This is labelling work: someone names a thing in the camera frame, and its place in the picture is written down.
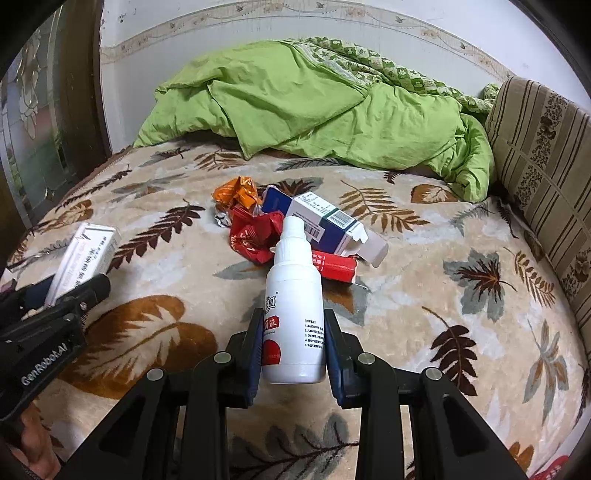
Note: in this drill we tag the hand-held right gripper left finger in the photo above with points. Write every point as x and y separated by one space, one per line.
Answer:
254 364

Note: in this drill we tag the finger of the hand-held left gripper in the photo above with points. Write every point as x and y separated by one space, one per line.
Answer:
92 288
23 300

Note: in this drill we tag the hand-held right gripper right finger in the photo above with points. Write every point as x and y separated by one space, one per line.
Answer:
333 369

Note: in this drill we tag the white and silver box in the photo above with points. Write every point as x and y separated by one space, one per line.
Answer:
87 249

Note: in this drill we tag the white plastic bottle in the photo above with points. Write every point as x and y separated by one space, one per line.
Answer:
291 300

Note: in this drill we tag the torn red medicine box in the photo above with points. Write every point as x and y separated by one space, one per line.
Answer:
339 267

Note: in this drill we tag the blue and white medicine box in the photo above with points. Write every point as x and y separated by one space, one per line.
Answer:
332 226

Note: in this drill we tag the orange wrapper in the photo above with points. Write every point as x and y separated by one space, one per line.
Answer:
235 191

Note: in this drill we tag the person's left hand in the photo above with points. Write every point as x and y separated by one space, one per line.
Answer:
37 438

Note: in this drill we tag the leaf print blanket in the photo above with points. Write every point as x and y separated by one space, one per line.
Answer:
415 323

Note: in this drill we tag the red snack wrapper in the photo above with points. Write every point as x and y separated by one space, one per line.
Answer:
251 247
261 221

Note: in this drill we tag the crumpled silver foil wrapper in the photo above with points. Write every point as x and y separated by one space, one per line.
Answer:
223 218

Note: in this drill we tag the wooden glass door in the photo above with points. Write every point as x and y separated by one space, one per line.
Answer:
78 92

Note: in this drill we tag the green quilt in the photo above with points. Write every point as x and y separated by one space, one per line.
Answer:
300 106

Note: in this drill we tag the striped brown pillow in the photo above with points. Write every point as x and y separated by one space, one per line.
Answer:
540 161

